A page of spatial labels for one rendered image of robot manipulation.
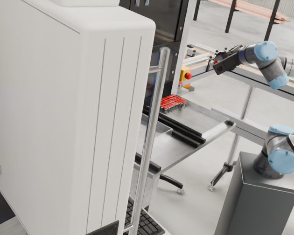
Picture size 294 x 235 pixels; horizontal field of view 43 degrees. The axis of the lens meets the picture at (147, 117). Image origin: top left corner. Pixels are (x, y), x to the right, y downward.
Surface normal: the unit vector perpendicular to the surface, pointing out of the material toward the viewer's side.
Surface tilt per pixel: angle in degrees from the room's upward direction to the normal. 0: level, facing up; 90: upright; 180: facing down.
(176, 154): 0
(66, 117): 90
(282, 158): 96
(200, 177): 0
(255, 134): 90
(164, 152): 0
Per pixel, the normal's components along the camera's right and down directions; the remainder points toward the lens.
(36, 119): -0.76, 0.19
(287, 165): -0.29, 0.50
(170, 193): 0.15, -0.88
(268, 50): 0.34, 0.04
